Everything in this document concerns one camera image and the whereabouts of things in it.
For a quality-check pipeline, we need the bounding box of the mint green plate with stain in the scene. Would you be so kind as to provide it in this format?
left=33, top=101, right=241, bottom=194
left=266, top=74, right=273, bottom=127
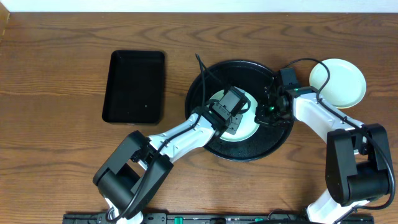
left=320, top=58, right=366, bottom=109

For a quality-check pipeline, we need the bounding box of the green and yellow sponge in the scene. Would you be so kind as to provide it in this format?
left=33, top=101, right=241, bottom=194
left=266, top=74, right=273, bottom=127
left=226, top=114, right=243, bottom=135

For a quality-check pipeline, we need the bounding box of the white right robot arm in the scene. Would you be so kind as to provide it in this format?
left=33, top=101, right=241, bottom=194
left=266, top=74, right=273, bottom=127
left=254, top=85, right=396, bottom=223

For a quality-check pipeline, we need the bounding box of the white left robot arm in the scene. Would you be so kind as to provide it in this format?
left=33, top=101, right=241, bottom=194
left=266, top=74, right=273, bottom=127
left=93, top=87, right=251, bottom=223

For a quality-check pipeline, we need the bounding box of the round black serving tray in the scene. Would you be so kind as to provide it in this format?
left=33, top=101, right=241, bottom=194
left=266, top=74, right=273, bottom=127
left=185, top=60, right=294, bottom=161

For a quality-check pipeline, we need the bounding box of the black rectangular water tray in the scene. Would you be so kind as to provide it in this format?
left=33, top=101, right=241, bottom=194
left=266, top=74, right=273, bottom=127
left=102, top=50, right=165, bottom=124

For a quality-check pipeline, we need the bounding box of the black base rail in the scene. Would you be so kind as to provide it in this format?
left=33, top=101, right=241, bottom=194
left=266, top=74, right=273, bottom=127
left=62, top=208, right=376, bottom=224

